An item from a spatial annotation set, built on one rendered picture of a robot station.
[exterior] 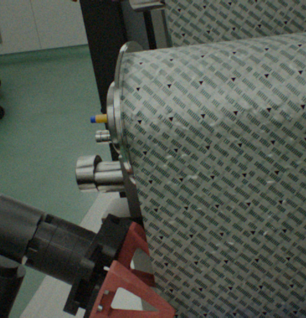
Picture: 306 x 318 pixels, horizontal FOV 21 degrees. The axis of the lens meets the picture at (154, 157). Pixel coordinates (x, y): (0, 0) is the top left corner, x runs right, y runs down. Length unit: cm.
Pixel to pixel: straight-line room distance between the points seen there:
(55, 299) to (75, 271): 44
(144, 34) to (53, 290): 40
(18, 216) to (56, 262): 6
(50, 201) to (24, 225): 316
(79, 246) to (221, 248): 14
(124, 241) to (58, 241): 8
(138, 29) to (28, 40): 576
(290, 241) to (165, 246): 12
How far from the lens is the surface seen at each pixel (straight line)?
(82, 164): 89
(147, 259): 91
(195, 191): 77
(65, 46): 684
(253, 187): 76
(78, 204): 387
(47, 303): 125
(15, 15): 692
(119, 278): 78
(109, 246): 81
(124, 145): 76
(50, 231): 82
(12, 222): 82
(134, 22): 118
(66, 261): 81
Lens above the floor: 150
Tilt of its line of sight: 21 degrees down
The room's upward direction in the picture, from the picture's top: 11 degrees counter-clockwise
